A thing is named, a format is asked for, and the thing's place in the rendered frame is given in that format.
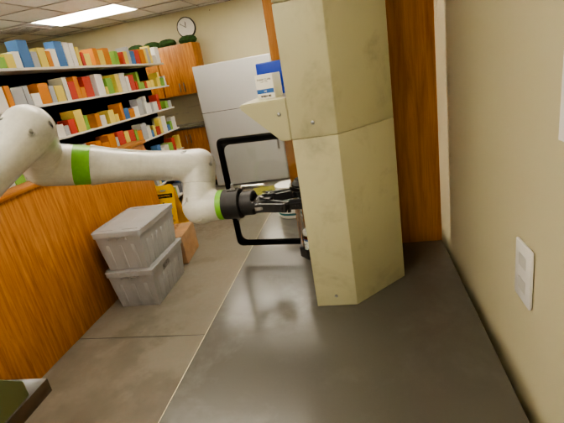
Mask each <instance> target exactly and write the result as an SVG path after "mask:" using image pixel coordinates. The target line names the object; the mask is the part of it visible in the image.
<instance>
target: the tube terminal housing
mask: <svg viewBox="0 0 564 423"><path fill-rule="evenodd" d="M272 10H273V16H274V26H275V32H276V38H277V43H278V48H279V58H280V64H281V70H282V76H283V81H284V87H285V97H286V102H287V108H288V114H289V120H290V130H291V135H292V139H293V147H294V152H295V162H296V169H297V174H298V180H299V185H300V195H301V200H302V206H303V212H304V218H305V228H306V233H307V239H308V244H309V250H310V256H311V266H312V272H313V277H314V283H315V288H316V298H317V304H318V306H339V305H357V304H359V303H360V302H362V301H364V300H366V299H367V298H368V297H370V296H372V295H374V294H375V293H377V292H379V291H380V290H382V289H383V288H385V287H387V286H388V285H391V284H392V283H394V282H395V281H396V280H398V279H400V278H402V277H403V276H405V269H404V257H403V244H402V232H401V220H400V198H399V186H398V173H397V161H396V149H395V137H394V118H393V116H394V114H393V103H392V91H391V79H390V67H389V43H388V31H387V19H386V7H385V0H290V1H286V2H282V3H275V4H272Z"/></svg>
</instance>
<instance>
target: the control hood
mask: <svg viewBox="0 0 564 423"><path fill-rule="evenodd" d="M240 109H241V111H243V112H244V113H246V114H247V115H248V116H250V117H251V118H252V119H253V120H254V121H256V122H257V123H259V124H260V125H261V126H263V127H264V128H266V129H267V130H268V131H269V132H271V133H272V134H273V135H274V136H275V137H277V138H278V139H280V140H281V141H290V140H292V135H291V130H290V120H289V114H288V108H287V102H286V97H285V93H283V96H279V97H274V98H268V99H261V100H259V99H258V98H256V99H253V100H252V101H250V102H246V103H244V104H242V105H241V107H240Z"/></svg>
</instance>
